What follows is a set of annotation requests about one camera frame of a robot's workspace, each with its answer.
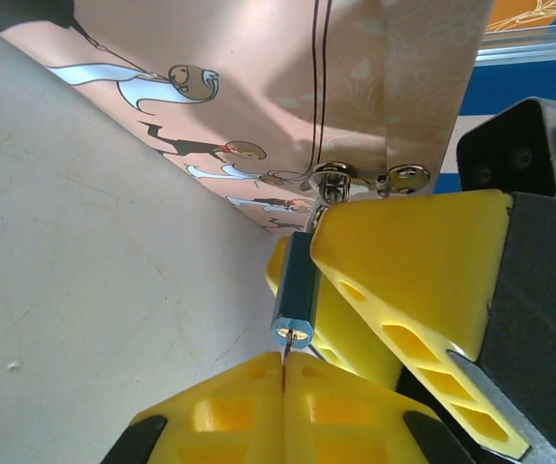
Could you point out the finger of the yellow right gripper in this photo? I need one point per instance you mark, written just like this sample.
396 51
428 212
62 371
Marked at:
418 251
350 333

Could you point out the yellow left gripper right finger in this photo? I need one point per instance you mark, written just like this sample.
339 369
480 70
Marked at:
345 420

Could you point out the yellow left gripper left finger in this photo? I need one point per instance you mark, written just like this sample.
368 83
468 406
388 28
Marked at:
219 415

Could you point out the blue pencil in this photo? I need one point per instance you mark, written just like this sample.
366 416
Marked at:
297 280

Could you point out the metal box latch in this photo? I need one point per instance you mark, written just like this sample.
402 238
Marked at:
335 179

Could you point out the pink wedding cartoon box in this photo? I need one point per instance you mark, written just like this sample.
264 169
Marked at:
239 82

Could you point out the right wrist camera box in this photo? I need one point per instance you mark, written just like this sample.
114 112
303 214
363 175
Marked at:
509 150

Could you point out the aluminium frame rail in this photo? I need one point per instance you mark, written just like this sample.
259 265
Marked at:
534 43

